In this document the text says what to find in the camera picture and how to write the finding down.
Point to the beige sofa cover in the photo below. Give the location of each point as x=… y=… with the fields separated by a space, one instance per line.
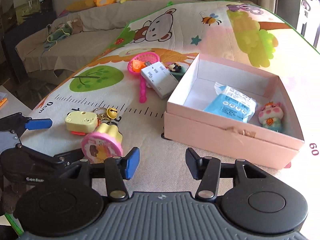
x=101 y=25

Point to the pink lid yellow cup toy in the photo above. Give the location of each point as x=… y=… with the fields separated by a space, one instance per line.
x=103 y=143

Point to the gold bell keychain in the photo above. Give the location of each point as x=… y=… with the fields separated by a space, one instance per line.
x=107 y=115

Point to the white grey rectangular box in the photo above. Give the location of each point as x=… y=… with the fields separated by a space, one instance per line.
x=160 y=79

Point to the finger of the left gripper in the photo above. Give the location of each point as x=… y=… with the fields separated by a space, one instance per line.
x=35 y=124

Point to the black haired doll figurine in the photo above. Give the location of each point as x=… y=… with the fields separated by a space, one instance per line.
x=176 y=68

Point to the pink toy net scoop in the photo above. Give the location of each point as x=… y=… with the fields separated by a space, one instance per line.
x=135 y=66

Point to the yellow cat face toy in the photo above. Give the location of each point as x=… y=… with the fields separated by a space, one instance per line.
x=81 y=122

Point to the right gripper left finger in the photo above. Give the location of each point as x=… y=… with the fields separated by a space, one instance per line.
x=118 y=169

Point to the pink cardboard box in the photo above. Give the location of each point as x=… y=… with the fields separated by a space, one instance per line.
x=186 y=121

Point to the blue face mask packet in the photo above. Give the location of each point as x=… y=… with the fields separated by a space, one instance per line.
x=231 y=103

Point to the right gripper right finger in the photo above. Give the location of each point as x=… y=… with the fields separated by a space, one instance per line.
x=206 y=169

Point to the yellow banana plush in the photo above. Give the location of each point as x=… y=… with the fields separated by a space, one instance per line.
x=81 y=5

